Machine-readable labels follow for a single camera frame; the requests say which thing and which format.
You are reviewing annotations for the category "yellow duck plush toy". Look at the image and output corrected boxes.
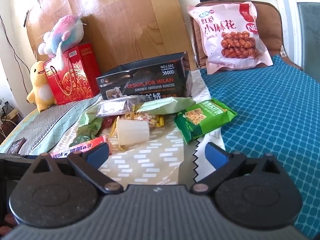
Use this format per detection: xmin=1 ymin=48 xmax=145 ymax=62
xmin=27 ymin=61 xmax=57 ymax=113

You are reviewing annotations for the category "blue patterned mat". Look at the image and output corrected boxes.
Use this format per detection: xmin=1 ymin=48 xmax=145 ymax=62
xmin=201 ymin=56 xmax=320 ymax=238

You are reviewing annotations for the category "person left hand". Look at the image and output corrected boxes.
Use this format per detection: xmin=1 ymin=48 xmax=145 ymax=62
xmin=0 ymin=213 xmax=17 ymax=236

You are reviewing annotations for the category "pastel unicorn plush toy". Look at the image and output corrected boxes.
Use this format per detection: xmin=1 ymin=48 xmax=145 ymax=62
xmin=38 ymin=14 xmax=84 ymax=70

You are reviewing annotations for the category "green cracker snack bag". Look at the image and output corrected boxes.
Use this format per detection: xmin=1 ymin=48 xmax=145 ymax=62
xmin=174 ymin=98 xmax=237 ymax=144

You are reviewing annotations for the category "dark green snack packet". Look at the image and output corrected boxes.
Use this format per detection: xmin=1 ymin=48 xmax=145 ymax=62
xmin=70 ymin=118 xmax=103 ymax=146

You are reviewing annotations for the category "black open storage box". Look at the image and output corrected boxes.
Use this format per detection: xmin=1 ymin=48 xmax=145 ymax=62
xmin=96 ymin=52 xmax=189 ymax=100

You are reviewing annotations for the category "black wall cable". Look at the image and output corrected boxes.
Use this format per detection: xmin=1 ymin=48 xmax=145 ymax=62
xmin=0 ymin=15 xmax=32 ymax=86

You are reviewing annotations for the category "light green snack packet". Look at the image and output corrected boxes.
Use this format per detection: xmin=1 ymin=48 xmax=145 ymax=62
xmin=136 ymin=97 xmax=196 ymax=115

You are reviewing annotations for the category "pink twisted-dough snack bag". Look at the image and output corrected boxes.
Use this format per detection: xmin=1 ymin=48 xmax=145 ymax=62
xmin=187 ymin=2 xmax=272 ymax=74

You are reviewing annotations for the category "red gift bag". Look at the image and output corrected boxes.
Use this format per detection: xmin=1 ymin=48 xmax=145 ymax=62
xmin=43 ymin=43 xmax=101 ymax=105

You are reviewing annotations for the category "pink red UHA candy box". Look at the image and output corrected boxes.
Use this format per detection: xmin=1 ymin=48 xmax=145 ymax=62
xmin=50 ymin=135 xmax=109 ymax=159

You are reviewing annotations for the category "yellow peanut snack bag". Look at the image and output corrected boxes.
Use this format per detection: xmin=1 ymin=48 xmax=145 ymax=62
xmin=109 ymin=112 xmax=165 ymax=137

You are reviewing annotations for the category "red snack packet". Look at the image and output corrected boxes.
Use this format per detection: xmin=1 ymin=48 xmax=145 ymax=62
xmin=100 ymin=116 xmax=115 ymax=131

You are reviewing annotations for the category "silver purple snack packet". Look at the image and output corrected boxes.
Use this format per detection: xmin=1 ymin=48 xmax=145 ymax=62
xmin=96 ymin=97 xmax=136 ymax=117

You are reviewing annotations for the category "dark smartphone on bed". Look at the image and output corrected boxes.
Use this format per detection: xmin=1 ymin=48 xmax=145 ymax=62
xmin=7 ymin=138 xmax=26 ymax=154

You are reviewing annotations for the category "white translucent plastic container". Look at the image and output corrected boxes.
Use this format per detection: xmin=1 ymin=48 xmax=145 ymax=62
xmin=117 ymin=119 xmax=150 ymax=146

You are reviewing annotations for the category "wooden headboard panel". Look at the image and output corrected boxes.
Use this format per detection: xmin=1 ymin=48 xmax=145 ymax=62
xmin=26 ymin=0 xmax=196 ymax=72

